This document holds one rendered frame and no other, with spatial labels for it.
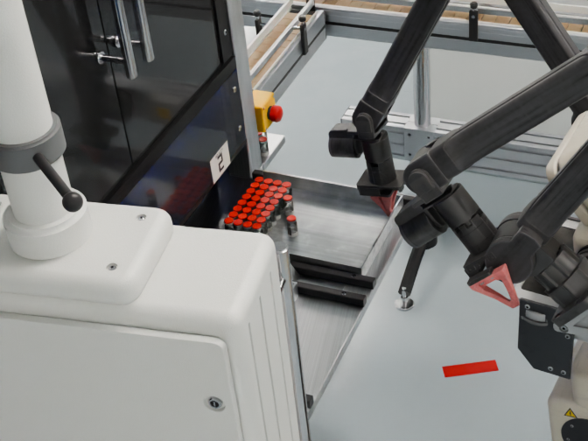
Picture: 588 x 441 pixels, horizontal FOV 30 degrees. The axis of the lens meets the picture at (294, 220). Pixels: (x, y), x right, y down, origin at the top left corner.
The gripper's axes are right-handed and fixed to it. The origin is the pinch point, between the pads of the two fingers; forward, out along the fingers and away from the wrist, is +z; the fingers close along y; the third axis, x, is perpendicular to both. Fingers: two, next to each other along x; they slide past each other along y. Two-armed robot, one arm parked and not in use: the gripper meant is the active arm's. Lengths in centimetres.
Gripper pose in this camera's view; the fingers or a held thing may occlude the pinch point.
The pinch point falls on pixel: (390, 212)
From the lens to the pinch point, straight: 238.6
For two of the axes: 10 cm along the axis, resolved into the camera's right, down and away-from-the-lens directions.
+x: -3.9, 5.9, -7.1
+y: -8.9, -0.6, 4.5
